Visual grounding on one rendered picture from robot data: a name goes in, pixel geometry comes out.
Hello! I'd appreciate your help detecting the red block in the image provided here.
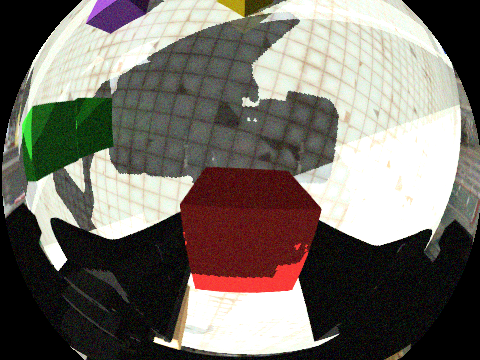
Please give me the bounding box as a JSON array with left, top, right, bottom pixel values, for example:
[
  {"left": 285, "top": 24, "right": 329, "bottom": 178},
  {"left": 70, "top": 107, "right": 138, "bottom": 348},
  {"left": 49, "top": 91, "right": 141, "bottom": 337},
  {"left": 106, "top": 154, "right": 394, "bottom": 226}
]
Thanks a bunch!
[{"left": 179, "top": 167, "right": 321, "bottom": 293}]

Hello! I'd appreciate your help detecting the purple block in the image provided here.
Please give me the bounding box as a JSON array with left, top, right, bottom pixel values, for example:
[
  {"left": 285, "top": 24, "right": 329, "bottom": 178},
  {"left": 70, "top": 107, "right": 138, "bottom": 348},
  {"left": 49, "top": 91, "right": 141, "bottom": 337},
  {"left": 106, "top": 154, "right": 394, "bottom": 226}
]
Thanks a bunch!
[{"left": 85, "top": 0, "right": 149, "bottom": 33}]

